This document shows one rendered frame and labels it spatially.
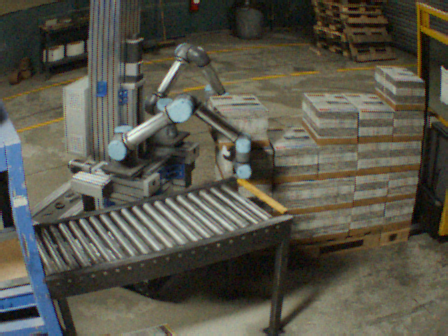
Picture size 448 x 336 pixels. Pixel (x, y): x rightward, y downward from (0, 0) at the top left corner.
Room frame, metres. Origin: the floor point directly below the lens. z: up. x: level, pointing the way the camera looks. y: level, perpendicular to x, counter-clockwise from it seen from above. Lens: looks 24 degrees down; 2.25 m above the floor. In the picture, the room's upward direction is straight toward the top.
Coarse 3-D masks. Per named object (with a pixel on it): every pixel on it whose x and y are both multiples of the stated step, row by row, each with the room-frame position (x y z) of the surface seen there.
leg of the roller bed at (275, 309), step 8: (288, 240) 2.66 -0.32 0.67; (280, 248) 2.65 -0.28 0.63; (288, 248) 2.66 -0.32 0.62; (280, 256) 2.64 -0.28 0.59; (280, 264) 2.64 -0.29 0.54; (280, 272) 2.64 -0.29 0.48; (280, 280) 2.65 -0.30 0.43; (280, 288) 2.65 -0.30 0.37; (272, 296) 2.67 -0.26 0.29; (280, 296) 2.65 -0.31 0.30; (272, 304) 2.67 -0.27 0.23; (280, 304) 2.66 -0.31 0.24; (272, 312) 2.66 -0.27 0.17; (280, 312) 2.66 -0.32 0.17; (272, 320) 2.65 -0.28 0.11; (280, 320) 2.66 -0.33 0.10; (272, 328) 2.65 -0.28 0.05
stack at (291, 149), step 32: (288, 128) 3.80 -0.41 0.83; (224, 160) 3.44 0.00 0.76; (256, 160) 3.43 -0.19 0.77; (288, 160) 3.48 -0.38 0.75; (320, 160) 3.51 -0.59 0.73; (352, 160) 3.55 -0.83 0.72; (384, 160) 3.60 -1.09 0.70; (288, 192) 3.47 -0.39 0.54; (320, 192) 3.51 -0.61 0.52; (352, 192) 3.55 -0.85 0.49; (384, 192) 3.60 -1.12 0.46; (320, 224) 3.51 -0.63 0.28; (352, 224) 3.56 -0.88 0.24; (256, 256) 3.57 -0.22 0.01; (320, 256) 3.52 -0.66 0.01
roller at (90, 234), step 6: (84, 222) 2.58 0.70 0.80; (84, 228) 2.53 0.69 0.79; (90, 228) 2.52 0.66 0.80; (90, 234) 2.47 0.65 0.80; (90, 240) 2.44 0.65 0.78; (96, 240) 2.41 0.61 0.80; (96, 246) 2.37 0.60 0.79; (102, 246) 2.36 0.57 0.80; (102, 252) 2.31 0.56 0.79; (108, 252) 2.31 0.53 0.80; (108, 258) 2.25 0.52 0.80
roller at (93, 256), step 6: (72, 222) 2.57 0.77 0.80; (72, 228) 2.52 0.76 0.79; (78, 228) 2.52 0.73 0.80; (78, 234) 2.45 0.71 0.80; (78, 240) 2.42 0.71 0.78; (84, 240) 2.40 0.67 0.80; (84, 246) 2.35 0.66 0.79; (90, 246) 2.35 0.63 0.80; (90, 252) 2.29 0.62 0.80; (90, 258) 2.26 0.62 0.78; (96, 258) 2.24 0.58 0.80; (96, 264) 2.20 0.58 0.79
